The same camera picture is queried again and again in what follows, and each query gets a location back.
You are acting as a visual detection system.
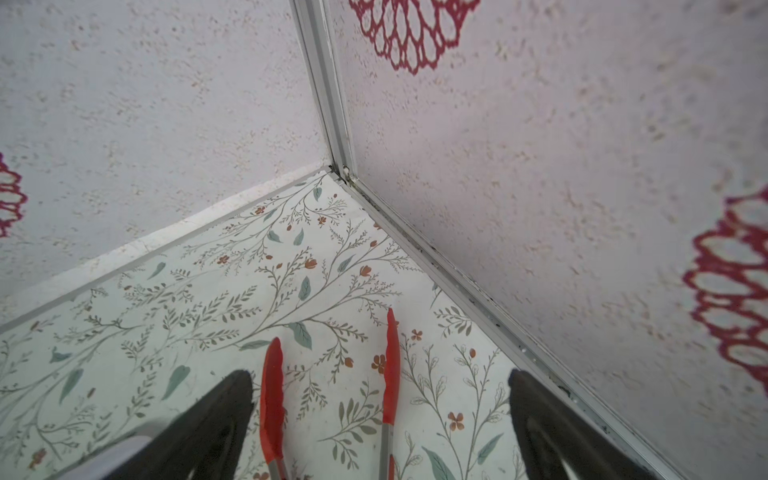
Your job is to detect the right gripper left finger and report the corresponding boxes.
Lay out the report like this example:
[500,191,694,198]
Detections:
[107,370,254,479]

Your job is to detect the red silicone steel tongs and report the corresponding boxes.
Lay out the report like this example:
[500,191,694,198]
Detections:
[259,308,401,480]

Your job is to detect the lavender plastic tray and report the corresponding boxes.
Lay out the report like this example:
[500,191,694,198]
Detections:
[54,435,153,480]

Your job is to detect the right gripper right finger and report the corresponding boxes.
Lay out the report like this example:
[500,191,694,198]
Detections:
[508,369,653,479]

